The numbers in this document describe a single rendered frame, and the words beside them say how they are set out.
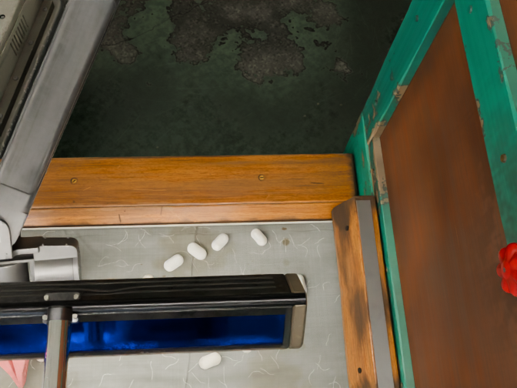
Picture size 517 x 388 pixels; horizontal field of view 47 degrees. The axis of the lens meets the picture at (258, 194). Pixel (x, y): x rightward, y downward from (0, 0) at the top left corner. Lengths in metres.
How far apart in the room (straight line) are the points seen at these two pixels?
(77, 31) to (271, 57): 1.34
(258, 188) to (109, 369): 0.37
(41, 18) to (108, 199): 0.84
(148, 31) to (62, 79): 1.35
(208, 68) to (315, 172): 1.07
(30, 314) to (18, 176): 0.26
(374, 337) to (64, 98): 0.52
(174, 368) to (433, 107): 0.54
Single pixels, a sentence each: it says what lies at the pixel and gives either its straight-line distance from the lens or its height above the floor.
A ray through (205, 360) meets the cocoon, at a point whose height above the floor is 0.76.
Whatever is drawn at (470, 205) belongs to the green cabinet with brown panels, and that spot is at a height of 1.13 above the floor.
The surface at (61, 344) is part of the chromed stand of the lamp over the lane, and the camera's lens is 0.59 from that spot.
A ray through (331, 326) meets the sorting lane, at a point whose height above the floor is 0.74.
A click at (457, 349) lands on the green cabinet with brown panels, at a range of 0.71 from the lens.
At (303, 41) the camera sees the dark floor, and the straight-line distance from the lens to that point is 2.13.
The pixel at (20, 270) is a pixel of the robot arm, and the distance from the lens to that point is 0.87.
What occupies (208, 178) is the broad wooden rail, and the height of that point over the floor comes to 0.77.
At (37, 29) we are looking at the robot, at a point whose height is 0.36.
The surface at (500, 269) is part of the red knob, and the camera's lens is 0.53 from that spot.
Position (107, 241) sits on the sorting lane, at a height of 0.74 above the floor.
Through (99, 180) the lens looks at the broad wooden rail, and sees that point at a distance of 1.03.
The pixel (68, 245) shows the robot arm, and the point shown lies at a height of 0.90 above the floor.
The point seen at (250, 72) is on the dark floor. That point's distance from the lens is 2.04.
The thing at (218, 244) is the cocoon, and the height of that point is 0.76.
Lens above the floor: 1.69
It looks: 68 degrees down
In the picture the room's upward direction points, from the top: 10 degrees clockwise
